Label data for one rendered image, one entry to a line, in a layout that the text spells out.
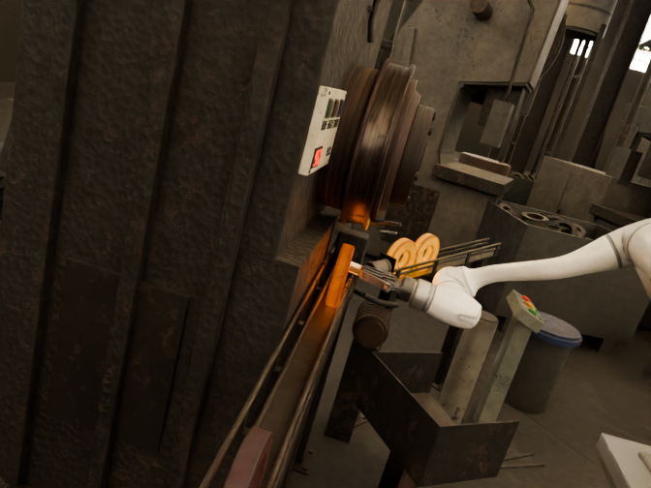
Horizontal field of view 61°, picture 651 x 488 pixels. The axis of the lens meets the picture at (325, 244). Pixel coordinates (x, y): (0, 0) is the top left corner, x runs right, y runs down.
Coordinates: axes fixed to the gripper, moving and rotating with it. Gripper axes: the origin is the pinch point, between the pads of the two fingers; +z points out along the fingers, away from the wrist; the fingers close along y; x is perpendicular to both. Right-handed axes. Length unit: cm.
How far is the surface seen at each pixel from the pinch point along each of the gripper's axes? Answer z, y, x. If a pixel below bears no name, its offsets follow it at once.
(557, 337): -99, 91, -24
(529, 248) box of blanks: -97, 191, -6
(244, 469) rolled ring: 2, -98, -1
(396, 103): 3, -21, 50
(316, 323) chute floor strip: 2.3, -25.4, -10.3
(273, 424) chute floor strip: 1, -67, -15
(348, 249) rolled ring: 1.8, -15.1, 9.2
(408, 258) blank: -18.6, 42.8, -1.8
